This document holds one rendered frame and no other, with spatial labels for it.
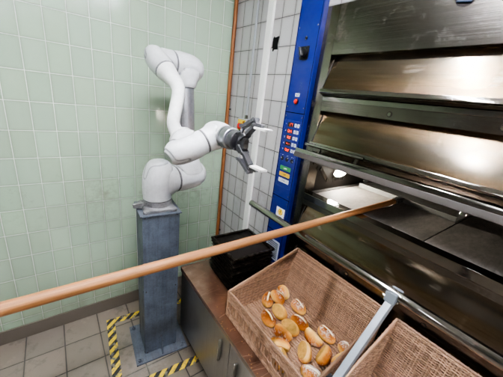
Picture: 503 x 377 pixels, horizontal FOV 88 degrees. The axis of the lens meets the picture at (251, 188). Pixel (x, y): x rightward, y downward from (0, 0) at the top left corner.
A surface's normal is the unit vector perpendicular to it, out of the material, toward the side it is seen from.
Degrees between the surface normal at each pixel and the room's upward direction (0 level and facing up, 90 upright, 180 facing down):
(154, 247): 90
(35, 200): 90
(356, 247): 70
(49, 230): 90
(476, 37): 90
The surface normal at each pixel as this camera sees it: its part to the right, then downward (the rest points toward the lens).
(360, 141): -0.72, -0.22
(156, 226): 0.51, 0.33
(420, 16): -0.80, 0.11
